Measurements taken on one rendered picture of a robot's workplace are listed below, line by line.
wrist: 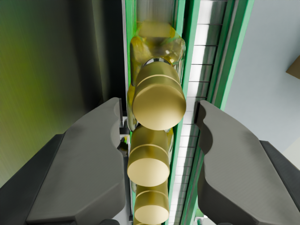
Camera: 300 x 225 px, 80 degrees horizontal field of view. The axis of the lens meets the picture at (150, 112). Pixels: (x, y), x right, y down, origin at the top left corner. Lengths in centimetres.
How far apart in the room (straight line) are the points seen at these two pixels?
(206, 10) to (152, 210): 33
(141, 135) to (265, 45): 49
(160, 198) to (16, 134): 14
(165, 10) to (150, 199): 31
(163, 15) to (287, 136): 61
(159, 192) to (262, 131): 59
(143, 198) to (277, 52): 53
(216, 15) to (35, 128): 34
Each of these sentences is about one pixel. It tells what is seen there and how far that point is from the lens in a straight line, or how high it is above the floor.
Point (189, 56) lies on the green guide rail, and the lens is 31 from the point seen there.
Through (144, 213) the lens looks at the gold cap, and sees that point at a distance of 19.
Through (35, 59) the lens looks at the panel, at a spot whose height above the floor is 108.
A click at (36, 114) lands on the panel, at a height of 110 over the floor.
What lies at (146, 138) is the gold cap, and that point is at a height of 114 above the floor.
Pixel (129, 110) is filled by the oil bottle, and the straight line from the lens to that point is 20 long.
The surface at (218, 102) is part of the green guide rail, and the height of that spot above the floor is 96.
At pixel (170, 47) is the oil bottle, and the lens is 18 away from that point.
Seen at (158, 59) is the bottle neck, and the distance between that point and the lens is 16.
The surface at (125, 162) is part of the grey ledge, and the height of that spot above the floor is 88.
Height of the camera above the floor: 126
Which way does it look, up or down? 59 degrees down
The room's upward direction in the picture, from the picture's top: 178 degrees counter-clockwise
